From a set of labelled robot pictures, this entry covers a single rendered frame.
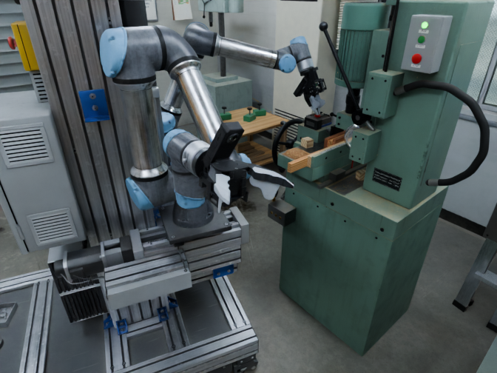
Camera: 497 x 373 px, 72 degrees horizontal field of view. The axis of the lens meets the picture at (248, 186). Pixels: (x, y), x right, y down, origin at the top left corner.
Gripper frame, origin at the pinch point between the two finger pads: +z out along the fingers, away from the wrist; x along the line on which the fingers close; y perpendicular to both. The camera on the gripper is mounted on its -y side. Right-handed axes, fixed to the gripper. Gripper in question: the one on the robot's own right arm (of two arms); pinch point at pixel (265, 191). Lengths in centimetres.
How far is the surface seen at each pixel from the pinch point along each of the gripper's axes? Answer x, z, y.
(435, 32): -74, -15, -31
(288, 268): -83, -60, 92
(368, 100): -74, -32, -7
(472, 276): -156, 4, 81
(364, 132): -76, -31, 5
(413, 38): -74, -21, -28
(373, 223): -78, -18, 39
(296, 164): -61, -49, 23
